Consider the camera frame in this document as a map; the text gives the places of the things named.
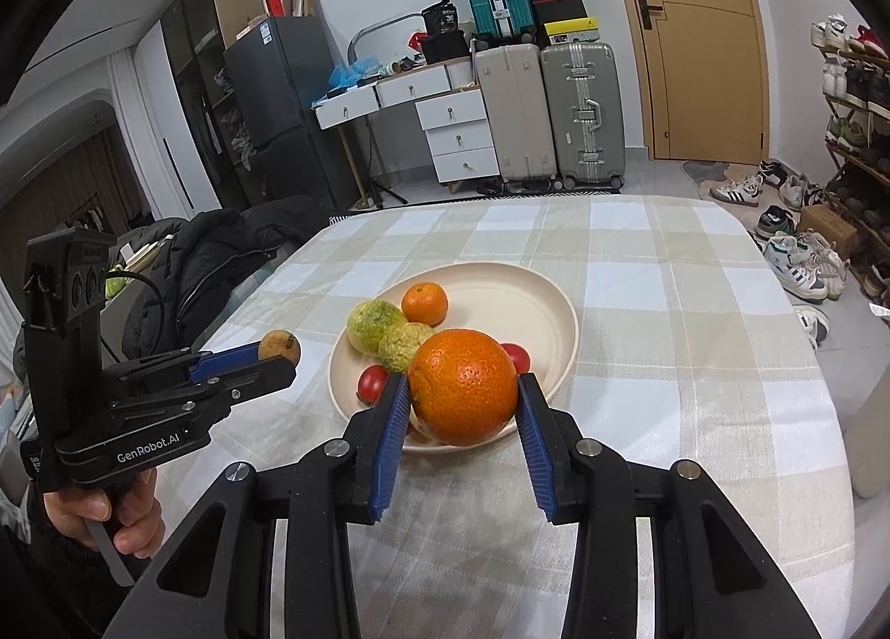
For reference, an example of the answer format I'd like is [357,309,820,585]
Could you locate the beige suitcase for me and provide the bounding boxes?
[474,43,561,191]

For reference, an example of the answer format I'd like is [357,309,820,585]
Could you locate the yellow black shoe box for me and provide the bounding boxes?
[542,19,603,46]

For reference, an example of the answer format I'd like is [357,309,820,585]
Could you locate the black tripod stand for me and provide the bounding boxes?
[360,117,411,209]

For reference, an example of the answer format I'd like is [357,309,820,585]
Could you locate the brown cardboard box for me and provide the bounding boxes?
[798,204,859,259]

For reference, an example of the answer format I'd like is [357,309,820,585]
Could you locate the person's left hand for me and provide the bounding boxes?
[43,467,166,557]

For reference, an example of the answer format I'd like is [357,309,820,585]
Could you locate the black cable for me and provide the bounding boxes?
[101,270,185,362]

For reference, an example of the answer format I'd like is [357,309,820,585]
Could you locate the orange mandarin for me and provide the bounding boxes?
[401,282,448,327]
[408,328,519,445]

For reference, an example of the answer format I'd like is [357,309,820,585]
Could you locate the wooden door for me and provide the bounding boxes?
[601,0,769,162]

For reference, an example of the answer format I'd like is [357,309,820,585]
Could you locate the yellow green passion fruit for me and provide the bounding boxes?
[347,300,408,351]

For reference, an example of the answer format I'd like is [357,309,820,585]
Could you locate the grey doormat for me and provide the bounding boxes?
[681,159,739,185]

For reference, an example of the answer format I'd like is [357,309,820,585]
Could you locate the white desk with drawers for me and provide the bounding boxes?
[313,58,498,185]

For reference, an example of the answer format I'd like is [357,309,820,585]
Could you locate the cream round plate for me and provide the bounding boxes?
[328,264,578,455]

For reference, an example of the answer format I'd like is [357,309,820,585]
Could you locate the plain black shoe box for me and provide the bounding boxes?
[535,0,589,26]

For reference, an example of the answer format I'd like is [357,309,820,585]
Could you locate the person's left forearm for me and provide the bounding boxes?
[0,465,77,612]

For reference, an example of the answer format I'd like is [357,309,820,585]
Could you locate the brown longan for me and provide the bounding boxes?
[259,329,302,364]

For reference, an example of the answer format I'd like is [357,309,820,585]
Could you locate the wooden shoe rack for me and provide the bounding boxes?
[810,13,890,306]

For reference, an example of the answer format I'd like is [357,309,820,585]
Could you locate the black snack bag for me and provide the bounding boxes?
[421,0,460,35]

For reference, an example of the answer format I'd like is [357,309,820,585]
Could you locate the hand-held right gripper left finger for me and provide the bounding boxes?
[101,371,411,639]

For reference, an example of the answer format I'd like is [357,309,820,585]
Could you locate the scattered sneakers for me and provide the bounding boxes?
[709,159,853,351]

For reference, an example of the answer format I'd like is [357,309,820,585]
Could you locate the dark shelf unit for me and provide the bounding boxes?
[160,0,244,209]

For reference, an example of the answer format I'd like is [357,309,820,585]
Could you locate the wrinkled yellow passion fruit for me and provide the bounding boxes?
[377,323,436,374]

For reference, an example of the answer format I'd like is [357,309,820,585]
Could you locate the grey curved metal frame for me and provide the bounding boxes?
[346,13,427,66]

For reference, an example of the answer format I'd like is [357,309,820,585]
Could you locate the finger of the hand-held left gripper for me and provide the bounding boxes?
[104,341,270,391]
[110,355,296,436]

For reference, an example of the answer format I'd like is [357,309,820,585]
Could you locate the dark grey fridge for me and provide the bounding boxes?
[222,15,349,209]

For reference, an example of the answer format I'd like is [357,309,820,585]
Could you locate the silver suitcase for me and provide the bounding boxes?
[540,41,627,190]

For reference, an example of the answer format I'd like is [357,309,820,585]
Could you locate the brown curtain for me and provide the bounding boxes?
[0,125,150,245]

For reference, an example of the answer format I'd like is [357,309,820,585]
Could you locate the black jacket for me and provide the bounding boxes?
[121,195,335,369]

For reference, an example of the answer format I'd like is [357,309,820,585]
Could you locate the blue plastic bag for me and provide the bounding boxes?
[327,55,382,90]

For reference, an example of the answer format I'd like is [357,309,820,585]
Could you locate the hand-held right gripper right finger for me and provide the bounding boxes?
[516,371,825,639]

